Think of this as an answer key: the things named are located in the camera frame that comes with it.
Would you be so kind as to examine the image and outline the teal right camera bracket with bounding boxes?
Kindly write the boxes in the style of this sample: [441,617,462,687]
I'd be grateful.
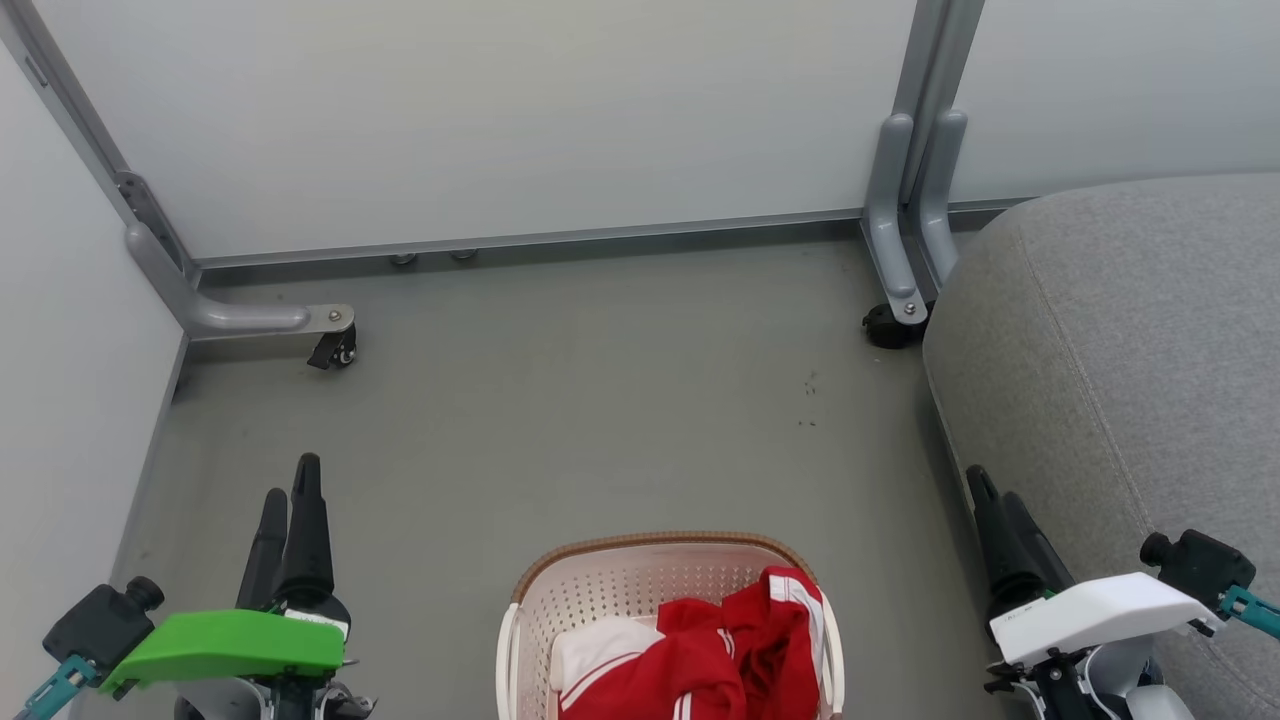
[1217,584,1280,642]

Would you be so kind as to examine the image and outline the grey slanted partition post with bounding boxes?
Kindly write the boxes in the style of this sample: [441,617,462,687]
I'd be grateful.
[0,0,197,283]

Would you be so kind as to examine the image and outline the red and white garment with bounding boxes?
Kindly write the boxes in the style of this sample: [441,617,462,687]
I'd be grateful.
[557,566,827,720]

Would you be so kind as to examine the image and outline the long grey partition foot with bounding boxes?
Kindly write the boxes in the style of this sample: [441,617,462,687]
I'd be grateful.
[124,222,357,343]

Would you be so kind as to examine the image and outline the black caster with brake lever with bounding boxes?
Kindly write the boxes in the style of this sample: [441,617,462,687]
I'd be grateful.
[306,327,359,372]

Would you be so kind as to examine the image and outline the grey double partition post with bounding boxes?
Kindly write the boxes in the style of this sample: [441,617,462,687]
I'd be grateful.
[893,0,988,213]

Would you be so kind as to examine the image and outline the teal camera bracket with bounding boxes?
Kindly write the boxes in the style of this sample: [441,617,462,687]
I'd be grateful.
[1217,584,1280,642]
[14,654,103,720]

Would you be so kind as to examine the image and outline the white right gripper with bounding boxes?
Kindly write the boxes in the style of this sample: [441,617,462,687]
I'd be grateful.
[964,464,1224,668]

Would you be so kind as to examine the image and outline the grey fabric sofa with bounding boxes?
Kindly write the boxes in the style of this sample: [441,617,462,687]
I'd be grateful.
[921,172,1280,720]

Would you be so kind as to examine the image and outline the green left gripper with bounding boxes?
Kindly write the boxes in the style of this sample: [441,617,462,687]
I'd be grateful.
[99,453,352,701]

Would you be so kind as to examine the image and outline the round black caster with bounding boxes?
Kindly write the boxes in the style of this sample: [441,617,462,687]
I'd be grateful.
[862,301,937,352]

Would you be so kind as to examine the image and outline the grey partition bottom rail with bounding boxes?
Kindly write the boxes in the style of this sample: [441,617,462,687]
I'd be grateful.
[193,197,1036,273]

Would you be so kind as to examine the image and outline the white perforated laundry basket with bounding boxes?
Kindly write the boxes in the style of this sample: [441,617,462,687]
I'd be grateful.
[496,531,847,720]

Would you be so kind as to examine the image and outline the teal left camera bracket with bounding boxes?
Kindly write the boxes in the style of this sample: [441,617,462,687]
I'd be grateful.
[14,654,103,720]

